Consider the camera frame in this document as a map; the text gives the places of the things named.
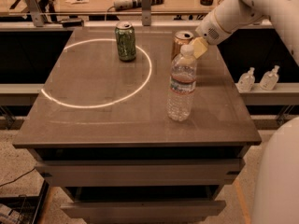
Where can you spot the upper grey drawer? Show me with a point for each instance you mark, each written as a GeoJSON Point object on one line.
{"type": "Point", "coordinates": [140, 173]}

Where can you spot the clear plastic water bottle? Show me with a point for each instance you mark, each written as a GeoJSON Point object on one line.
{"type": "Point", "coordinates": [182, 84]}

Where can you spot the small clear sanitizer bottle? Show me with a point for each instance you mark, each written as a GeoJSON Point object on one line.
{"type": "Point", "coordinates": [246, 80]}

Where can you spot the black box on floor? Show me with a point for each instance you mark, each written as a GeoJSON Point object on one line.
{"type": "Point", "coordinates": [22, 209]}

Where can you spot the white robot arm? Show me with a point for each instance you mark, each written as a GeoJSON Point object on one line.
{"type": "Point", "coordinates": [276, 199]}

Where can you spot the lower grey drawer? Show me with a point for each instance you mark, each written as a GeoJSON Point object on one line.
{"type": "Point", "coordinates": [148, 212]}

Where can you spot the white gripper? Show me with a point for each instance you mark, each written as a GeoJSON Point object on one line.
{"type": "Point", "coordinates": [210, 32]}

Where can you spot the orange soda can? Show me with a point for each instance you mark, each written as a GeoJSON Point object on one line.
{"type": "Point", "coordinates": [180, 38]}

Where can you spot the metal railing post left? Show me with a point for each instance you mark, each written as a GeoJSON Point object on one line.
{"type": "Point", "coordinates": [35, 12]}

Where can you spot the metal railing post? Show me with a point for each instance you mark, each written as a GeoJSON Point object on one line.
{"type": "Point", "coordinates": [146, 12]}
{"type": "Point", "coordinates": [35, 12]}

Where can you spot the grey drawer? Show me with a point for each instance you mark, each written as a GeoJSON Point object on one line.
{"type": "Point", "coordinates": [148, 212]}
{"type": "Point", "coordinates": [140, 173]}

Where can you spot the green soda can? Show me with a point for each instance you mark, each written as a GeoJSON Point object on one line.
{"type": "Point", "coordinates": [125, 39]}

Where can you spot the grey drawer cabinet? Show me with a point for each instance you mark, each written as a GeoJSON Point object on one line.
{"type": "Point", "coordinates": [94, 107]}

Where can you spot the metal railing post centre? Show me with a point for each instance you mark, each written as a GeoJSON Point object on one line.
{"type": "Point", "coordinates": [146, 12]}

